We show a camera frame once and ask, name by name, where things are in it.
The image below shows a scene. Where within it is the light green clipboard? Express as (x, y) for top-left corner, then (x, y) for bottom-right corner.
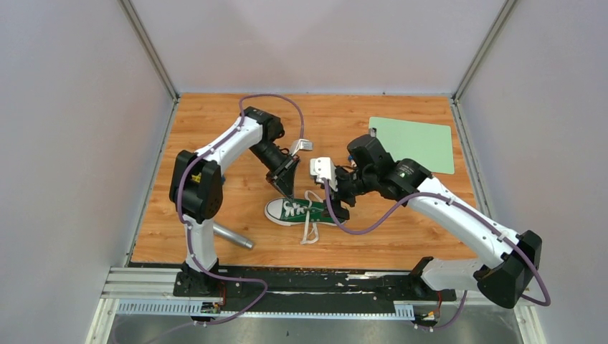
(369, 117), (455, 174)

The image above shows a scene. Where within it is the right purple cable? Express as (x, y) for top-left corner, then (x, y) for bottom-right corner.
(323, 180), (552, 333)

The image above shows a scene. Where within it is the purple cable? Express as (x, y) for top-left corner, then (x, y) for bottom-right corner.
(113, 93), (306, 344)
(323, 180), (552, 333)

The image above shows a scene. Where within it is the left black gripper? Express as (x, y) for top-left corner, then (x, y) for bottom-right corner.
(248, 140), (299, 202)

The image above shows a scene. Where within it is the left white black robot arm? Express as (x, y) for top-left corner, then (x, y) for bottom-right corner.
(169, 107), (300, 297)

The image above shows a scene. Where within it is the white shoelace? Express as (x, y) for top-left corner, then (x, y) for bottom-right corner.
(282, 190), (321, 245)

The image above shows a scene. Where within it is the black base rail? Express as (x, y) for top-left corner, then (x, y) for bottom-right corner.
(101, 264), (464, 321)

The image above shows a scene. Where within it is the silver microphone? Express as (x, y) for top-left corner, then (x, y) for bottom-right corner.
(213, 223), (255, 250)

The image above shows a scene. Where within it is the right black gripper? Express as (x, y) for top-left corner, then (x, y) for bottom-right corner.
(320, 167), (376, 219)

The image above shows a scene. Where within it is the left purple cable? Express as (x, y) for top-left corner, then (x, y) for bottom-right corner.
(113, 93), (306, 344)

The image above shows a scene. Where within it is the green canvas sneaker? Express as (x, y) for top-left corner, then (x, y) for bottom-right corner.
(264, 198), (336, 226)

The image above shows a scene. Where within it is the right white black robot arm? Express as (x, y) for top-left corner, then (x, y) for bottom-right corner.
(310, 134), (551, 309)

